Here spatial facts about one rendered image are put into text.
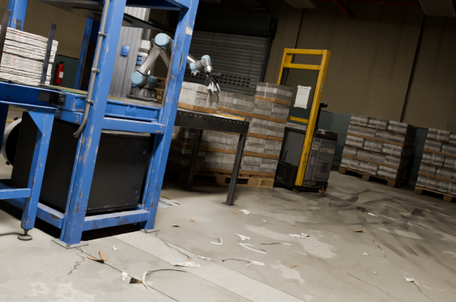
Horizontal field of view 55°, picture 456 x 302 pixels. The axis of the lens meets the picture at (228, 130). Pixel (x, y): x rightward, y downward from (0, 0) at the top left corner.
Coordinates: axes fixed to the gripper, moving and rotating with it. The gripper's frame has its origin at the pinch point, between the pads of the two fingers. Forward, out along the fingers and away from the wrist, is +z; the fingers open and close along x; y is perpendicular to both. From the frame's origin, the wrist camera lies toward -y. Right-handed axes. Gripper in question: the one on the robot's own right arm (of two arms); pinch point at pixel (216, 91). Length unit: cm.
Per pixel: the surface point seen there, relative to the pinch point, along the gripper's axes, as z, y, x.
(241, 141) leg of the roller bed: 44, 4, -30
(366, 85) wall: -135, 17, -754
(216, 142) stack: 22, 66, -86
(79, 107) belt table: 37, -8, 165
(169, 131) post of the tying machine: 50, -18, 104
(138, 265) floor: 126, -15, 152
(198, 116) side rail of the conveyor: 30, -6, 48
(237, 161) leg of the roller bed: 61, 14, -30
